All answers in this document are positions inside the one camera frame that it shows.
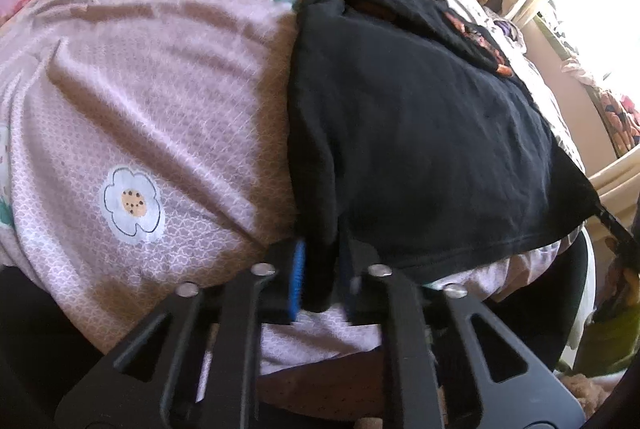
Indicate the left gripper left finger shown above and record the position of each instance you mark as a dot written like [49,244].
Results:
[193,361]

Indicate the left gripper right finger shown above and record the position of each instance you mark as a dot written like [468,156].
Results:
[449,360]

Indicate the black IKISS sweater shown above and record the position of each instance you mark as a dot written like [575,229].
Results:
[410,131]

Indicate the clutter on windowsill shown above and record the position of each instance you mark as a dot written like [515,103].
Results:
[618,115]

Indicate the window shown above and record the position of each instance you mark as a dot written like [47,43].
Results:
[603,35]

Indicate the purple cloth bundle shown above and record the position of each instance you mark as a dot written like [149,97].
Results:
[512,33]

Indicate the lilac strawberry print quilt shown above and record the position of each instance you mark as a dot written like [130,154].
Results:
[143,143]

